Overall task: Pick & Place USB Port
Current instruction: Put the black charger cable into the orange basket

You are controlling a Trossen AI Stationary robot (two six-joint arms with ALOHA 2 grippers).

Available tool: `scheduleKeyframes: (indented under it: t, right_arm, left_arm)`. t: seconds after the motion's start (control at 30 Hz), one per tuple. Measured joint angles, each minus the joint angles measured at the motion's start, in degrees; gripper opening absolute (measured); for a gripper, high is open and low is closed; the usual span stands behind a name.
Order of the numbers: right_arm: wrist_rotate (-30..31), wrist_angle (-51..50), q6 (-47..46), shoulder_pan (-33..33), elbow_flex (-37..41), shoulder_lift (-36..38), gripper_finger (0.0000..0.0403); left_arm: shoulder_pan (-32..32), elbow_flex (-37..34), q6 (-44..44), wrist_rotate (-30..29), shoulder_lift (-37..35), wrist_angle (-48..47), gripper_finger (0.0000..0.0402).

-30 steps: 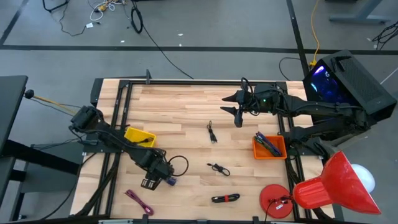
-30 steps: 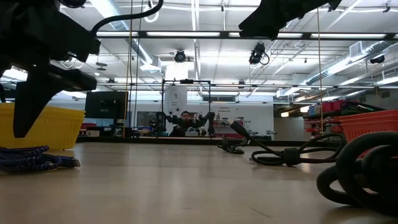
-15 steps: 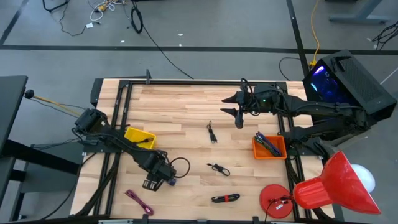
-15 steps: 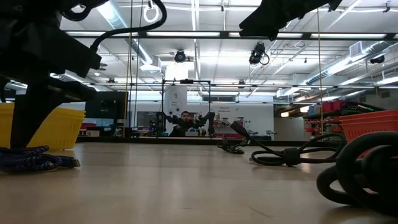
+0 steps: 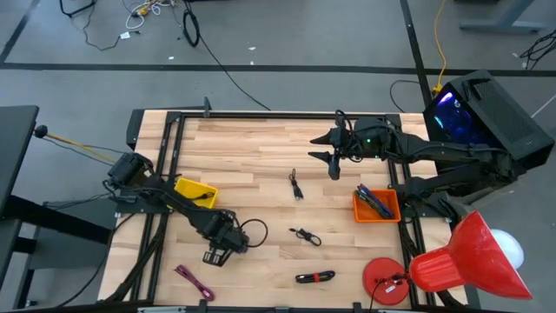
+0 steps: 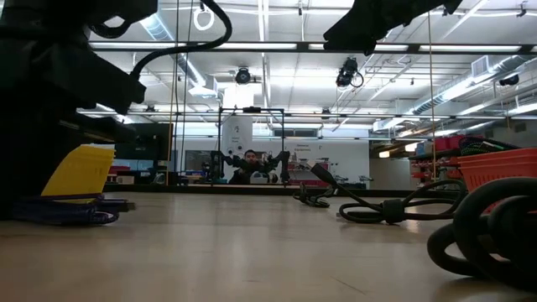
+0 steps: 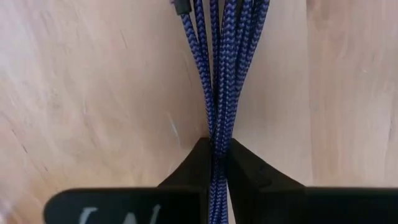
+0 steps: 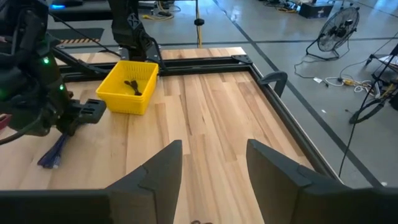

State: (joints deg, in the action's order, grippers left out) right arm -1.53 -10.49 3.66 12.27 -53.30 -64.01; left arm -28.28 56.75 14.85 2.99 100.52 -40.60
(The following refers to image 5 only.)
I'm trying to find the black desk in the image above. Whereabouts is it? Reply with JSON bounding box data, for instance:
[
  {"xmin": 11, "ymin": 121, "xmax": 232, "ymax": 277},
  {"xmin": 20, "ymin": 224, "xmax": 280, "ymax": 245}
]
[{"xmin": 0, "ymin": 104, "xmax": 112, "ymax": 310}]

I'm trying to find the grey desk leg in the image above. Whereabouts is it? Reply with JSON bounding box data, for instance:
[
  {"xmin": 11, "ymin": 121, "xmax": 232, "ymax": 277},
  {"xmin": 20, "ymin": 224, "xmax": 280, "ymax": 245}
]
[{"xmin": 453, "ymin": 0, "xmax": 548, "ymax": 35}]

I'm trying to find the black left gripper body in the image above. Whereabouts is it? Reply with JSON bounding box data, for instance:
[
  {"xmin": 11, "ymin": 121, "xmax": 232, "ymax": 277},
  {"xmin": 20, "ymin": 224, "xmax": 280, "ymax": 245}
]
[{"xmin": 203, "ymin": 210, "xmax": 252, "ymax": 257}]

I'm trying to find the thin black floor cable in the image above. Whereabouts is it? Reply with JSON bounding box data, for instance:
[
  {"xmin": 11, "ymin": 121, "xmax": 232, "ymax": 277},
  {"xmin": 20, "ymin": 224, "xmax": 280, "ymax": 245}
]
[
  {"xmin": 388, "ymin": 79, "xmax": 421, "ymax": 114},
  {"xmin": 81, "ymin": 3, "xmax": 142, "ymax": 52}
]

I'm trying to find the black floor cable bundle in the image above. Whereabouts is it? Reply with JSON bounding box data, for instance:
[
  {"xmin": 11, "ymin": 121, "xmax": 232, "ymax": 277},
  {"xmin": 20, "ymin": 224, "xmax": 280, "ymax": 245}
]
[{"xmin": 519, "ymin": 28, "xmax": 556, "ymax": 71}]

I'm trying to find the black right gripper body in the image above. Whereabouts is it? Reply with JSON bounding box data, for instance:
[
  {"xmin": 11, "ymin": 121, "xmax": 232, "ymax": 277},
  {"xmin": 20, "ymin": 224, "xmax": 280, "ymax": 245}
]
[{"xmin": 328, "ymin": 115, "xmax": 392, "ymax": 181}]

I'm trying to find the yellow stick with black knob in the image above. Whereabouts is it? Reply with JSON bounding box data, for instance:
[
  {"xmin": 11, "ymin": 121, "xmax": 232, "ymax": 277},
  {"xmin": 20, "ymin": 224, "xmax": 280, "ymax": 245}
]
[{"xmin": 33, "ymin": 124, "xmax": 118, "ymax": 164}]

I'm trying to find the white lamp bulb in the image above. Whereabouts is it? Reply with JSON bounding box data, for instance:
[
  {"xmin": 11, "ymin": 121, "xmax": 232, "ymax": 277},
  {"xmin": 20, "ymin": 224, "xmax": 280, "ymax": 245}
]
[{"xmin": 489, "ymin": 229, "xmax": 526, "ymax": 270}]

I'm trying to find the thick black floor cable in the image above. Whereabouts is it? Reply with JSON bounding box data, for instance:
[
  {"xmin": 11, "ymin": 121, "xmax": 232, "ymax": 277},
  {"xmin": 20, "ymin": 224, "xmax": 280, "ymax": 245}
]
[{"xmin": 59, "ymin": 0, "xmax": 97, "ymax": 18}]

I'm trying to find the yellow floor cable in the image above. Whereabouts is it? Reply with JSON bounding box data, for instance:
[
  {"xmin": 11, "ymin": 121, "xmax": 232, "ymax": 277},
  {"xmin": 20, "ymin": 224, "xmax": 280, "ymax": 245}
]
[{"xmin": 431, "ymin": 0, "xmax": 449, "ymax": 97}]

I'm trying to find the orange plastic bin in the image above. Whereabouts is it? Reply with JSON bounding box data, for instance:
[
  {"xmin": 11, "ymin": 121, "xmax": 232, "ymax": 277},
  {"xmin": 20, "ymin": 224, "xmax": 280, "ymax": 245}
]
[{"xmin": 352, "ymin": 188, "xmax": 402, "ymax": 224}]

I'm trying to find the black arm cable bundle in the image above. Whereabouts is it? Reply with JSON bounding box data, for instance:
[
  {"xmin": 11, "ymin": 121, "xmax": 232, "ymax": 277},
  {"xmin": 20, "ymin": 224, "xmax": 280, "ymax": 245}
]
[
  {"xmin": 103, "ymin": 212, "xmax": 170, "ymax": 303},
  {"xmin": 398, "ymin": 216, "xmax": 461, "ymax": 310}
]

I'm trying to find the red desk lamp shade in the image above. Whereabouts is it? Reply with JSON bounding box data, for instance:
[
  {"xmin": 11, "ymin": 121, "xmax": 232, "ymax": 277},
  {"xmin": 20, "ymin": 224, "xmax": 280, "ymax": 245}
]
[{"xmin": 408, "ymin": 210, "xmax": 534, "ymax": 301}]

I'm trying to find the black aluminium table frame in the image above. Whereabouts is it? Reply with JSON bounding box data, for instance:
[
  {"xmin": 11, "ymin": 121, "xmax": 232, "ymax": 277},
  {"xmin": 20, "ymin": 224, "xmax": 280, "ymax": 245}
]
[{"xmin": 97, "ymin": 96, "xmax": 483, "ymax": 313}]

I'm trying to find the white cable bundle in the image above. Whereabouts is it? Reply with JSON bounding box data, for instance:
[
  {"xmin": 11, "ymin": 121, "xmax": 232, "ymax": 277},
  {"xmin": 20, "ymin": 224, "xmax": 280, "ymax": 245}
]
[{"xmin": 124, "ymin": 0, "xmax": 177, "ymax": 31}]

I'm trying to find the black coiled floor cable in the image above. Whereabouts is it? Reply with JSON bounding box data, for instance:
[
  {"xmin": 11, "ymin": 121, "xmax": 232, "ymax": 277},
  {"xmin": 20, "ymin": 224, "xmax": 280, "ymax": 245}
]
[{"xmin": 182, "ymin": 0, "xmax": 271, "ymax": 112}]

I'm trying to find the black computer case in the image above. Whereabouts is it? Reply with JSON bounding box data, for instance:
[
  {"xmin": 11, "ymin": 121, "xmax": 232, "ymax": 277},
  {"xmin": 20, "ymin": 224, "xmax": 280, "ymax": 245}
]
[{"xmin": 422, "ymin": 69, "xmax": 556, "ymax": 170}]

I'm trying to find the magenta braided USB cable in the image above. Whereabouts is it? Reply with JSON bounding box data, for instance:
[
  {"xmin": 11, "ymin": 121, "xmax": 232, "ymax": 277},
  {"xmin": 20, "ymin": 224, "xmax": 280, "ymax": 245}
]
[{"xmin": 174, "ymin": 264, "xmax": 215, "ymax": 303}]

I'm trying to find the purple braided USB cable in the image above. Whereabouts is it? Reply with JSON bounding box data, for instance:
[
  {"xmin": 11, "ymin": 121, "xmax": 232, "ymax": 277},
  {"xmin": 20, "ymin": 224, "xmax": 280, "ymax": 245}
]
[{"xmin": 356, "ymin": 183, "xmax": 392, "ymax": 216}]

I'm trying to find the black cable with red tie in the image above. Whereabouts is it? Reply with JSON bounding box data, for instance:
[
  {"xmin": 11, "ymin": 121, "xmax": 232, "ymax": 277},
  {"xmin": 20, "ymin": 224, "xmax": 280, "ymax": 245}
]
[{"xmin": 295, "ymin": 270, "xmax": 337, "ymax": 284}]

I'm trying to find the yellow plastic bin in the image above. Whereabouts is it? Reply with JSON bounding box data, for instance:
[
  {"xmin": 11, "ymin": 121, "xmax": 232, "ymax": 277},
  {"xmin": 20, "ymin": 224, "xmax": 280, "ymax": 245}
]
[{"xmin": 173, "ymin": 176, "xmax": 220, "ymax": 210}]

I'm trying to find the red round lamp base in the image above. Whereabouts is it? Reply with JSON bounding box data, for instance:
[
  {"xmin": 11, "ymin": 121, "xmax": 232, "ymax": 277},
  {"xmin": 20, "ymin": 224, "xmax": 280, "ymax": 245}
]
[{"xmin": 362, "ymin": 256, "xmax": 412, "ymax": 306}]

